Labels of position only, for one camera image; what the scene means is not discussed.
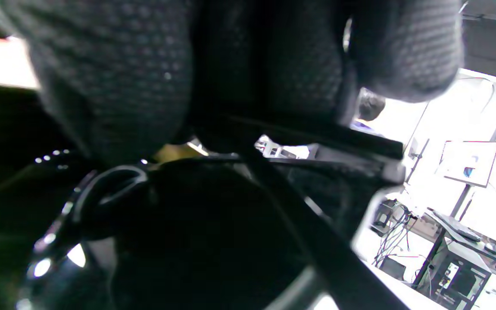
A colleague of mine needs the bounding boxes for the black keyboard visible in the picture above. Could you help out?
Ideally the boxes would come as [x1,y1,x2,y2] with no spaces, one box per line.
[444,213,484,242]

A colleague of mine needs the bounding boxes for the monitor with pink screen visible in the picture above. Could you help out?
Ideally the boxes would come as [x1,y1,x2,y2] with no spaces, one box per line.
[435,140,496,189]

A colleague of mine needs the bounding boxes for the tangle of black cables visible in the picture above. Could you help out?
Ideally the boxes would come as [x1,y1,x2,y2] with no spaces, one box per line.
[373,207,413,267]

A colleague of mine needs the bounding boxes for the person's right hand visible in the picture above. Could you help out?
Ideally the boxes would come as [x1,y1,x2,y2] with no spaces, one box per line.
[0,0,466,167]

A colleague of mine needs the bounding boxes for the black computer cart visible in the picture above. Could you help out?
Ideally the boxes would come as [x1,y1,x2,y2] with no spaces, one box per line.
[412,210,496,310]

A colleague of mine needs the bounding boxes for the black sunglasses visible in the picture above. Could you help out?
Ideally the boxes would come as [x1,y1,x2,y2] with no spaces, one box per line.
[15,114,408,310]

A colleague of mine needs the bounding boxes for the black computer tower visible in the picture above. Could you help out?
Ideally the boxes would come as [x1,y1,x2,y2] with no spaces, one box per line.
[431,254,492,310]

